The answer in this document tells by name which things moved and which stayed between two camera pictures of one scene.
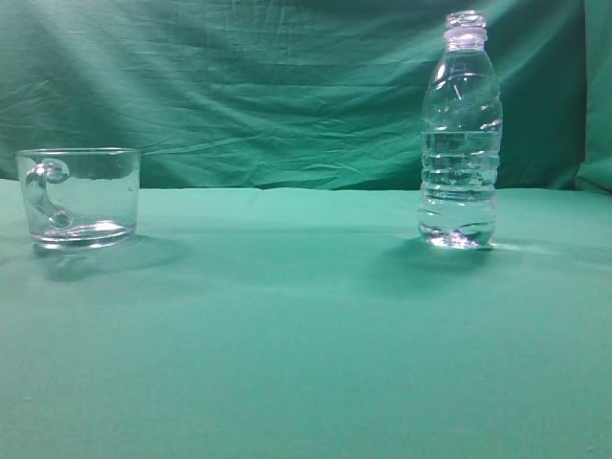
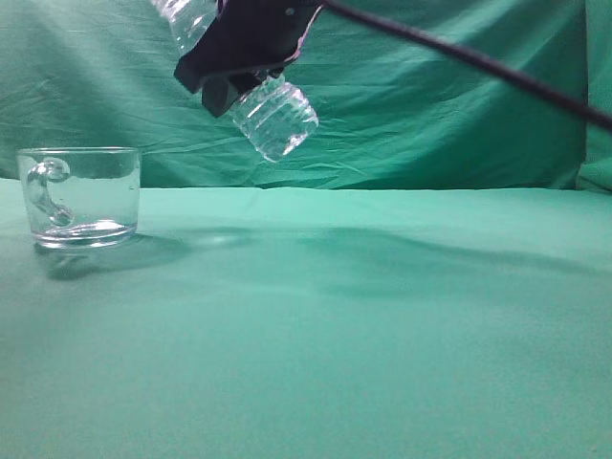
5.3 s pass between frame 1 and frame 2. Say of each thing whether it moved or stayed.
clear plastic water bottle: moved
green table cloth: stayed
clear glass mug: stayed
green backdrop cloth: stayed
